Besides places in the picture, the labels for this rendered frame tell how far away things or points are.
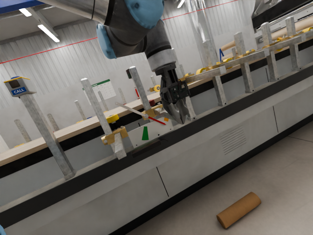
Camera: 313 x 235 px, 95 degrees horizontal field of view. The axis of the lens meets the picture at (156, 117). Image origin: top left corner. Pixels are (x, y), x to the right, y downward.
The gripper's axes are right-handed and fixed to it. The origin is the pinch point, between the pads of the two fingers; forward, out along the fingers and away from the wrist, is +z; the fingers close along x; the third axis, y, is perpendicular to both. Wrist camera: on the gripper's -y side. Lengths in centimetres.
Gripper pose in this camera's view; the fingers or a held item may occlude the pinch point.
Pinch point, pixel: (180, 120)
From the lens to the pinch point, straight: 55.8
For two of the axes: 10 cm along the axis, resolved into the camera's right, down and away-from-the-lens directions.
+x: 9.0, -3.8, 2.2
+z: 3.5, 9.2, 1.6
